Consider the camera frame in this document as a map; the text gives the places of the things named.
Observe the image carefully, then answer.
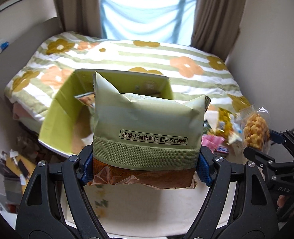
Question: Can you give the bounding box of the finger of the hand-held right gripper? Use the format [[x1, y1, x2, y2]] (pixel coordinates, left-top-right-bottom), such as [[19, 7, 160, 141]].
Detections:
[[270, 129, 294, 162], [243, 146, 277, 171]]

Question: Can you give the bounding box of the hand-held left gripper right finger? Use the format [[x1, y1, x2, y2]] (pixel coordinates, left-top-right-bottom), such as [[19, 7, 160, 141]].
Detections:
[[187, 146, 279, 239]]

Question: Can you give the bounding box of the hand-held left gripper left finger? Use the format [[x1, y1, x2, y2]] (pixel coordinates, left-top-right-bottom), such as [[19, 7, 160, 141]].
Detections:
[[16, 144, 105, 239]]

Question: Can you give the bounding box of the yellow waffle clear packet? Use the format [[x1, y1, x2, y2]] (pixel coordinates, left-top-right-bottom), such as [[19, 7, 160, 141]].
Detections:
[[239, 106, 271, 153]]

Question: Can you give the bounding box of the pink striped snack packet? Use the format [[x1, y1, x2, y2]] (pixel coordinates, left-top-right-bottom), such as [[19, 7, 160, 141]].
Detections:
[[202, 134, 224, 152]]

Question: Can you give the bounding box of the blue white snack packet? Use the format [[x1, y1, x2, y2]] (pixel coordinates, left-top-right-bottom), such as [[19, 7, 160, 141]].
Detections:
[[226, 126, 245, 145]]

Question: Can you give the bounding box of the gold snack packet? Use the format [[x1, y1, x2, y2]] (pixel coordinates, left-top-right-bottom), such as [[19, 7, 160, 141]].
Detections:
[[217, 107, 237, 136]]

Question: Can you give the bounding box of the green cardboard box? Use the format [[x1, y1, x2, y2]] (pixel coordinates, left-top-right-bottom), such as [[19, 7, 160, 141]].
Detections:
[[39, 68, 174, 156]]

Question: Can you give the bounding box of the pale green cake packet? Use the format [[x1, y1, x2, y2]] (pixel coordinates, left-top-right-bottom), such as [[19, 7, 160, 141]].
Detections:
[[88, 71, 212, 190]]

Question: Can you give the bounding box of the person's right hand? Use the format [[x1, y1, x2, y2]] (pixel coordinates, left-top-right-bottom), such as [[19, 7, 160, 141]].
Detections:
[[277, 194, 294, 211]]

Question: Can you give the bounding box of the floral tablecloth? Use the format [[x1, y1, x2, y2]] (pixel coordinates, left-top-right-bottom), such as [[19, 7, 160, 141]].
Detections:
[[64, 110, 270, 231]]

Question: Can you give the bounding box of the grey box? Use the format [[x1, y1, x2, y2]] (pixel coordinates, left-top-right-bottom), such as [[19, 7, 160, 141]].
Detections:
[[3, 175, 23, 205]]

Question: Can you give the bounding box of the pink pillow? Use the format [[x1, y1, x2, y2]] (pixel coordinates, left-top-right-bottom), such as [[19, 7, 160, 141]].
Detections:
[[12, 102, 33, 120]]

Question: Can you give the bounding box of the floral striped quilt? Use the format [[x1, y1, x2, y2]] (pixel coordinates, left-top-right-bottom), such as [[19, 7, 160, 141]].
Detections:
[[4, 30, 252, 130]]

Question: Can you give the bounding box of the grey headboard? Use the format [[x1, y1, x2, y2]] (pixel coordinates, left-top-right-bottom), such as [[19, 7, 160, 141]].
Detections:
[[0, 17, 66, 100]]

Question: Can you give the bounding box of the brown curtain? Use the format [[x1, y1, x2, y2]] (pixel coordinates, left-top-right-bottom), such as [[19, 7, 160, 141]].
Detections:
[[52, 0, 103, 39], [190, 0, 247, 56]]

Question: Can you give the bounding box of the light blue cloth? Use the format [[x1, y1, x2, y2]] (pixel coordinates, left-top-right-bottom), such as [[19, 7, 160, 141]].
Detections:
[[100, 0, 197, 46]]

